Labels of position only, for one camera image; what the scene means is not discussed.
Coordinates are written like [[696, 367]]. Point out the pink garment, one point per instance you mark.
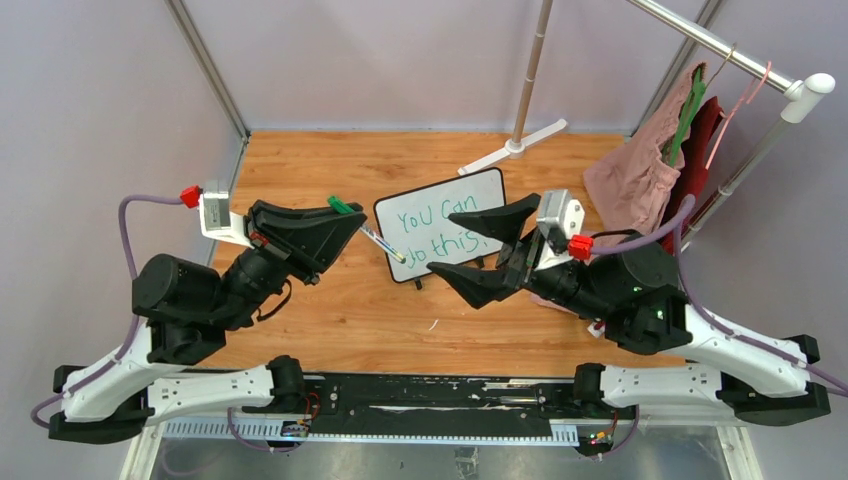
[[630, 187]]

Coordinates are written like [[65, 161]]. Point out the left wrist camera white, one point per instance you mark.
[[217, 221]]

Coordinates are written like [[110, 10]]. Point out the pink clothes hanger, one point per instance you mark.
[[735, 109]]

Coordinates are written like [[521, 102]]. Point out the metal clothes rack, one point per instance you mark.
[[802, 97]]

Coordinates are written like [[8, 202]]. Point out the green clothes hanger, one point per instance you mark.
[[688, 111]]

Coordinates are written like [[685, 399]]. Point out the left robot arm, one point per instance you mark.
[[183, 312]]

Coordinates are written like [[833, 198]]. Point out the whiteboard marker white body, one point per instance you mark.
[[383, 244]]

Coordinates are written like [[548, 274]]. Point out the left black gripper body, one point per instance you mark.
[[295, 263]]

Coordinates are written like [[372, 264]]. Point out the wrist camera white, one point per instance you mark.
[[217, 221], [559, 218]]

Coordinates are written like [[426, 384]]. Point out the green marker cap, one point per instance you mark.
[[340, 206]]

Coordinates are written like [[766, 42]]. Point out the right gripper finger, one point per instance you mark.
[[478, 287], [504, 223]]

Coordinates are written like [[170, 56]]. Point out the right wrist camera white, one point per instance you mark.
[[559, 218]]

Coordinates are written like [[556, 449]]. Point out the dark red garment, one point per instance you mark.
[[693, 176]]

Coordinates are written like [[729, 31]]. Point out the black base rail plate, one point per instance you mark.
[[450, 404]]

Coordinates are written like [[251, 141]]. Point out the small whiteboard black frame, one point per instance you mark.
[[416, 222]]

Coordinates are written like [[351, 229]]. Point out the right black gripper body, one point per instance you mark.
[[525, 255]]

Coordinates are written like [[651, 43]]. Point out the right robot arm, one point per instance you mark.
[[634, 291]]

